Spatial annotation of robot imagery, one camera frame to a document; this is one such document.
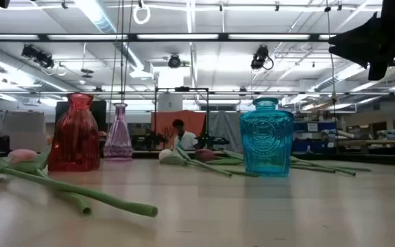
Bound red artificial tulip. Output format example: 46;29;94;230
222;150;372;173
194;148;357;177

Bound blue embossed glass vase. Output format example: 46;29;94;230
239;97;295;178

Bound white artificial tulip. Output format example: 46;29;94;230
159;146;260;178
158;148;233;178

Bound purple slim glass vase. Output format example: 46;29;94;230
102;102;134;161

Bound pink artificial tulip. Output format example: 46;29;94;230
7;148;93;217
0;146;159;219

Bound red ribbed glass vase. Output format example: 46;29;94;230
47;92;101;172

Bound wooden workbench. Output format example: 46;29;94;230
337;139;395;145

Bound blue storage bins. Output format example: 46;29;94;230
293;120;338;154

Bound grey cloth backdrop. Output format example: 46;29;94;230
206;111;245;154

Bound red cloth backdrop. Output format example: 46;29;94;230
151;110;207;150

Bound white box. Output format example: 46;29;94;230
158;93;184;112

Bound person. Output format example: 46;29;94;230
171;119;198;151

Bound black crossbar with light strips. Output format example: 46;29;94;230
0;32;337;43

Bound white panel board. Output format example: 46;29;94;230
0;110;47;153

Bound hanging cable with yellow connector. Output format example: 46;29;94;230
324;0;339;154

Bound black camera with cable loop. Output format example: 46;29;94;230
250;44;275;71

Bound black table edge rail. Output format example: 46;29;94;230
0;150;395;168

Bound black metal frame stand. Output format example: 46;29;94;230
154;87;211;152

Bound black round overhead camera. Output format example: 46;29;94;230
167;54;182;69

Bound white cable ring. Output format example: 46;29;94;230
132;3;152;25

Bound thin black hanging cable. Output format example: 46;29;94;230
120;0;125;104

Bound black ceiling camera cluster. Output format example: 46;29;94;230
21;43;55;69

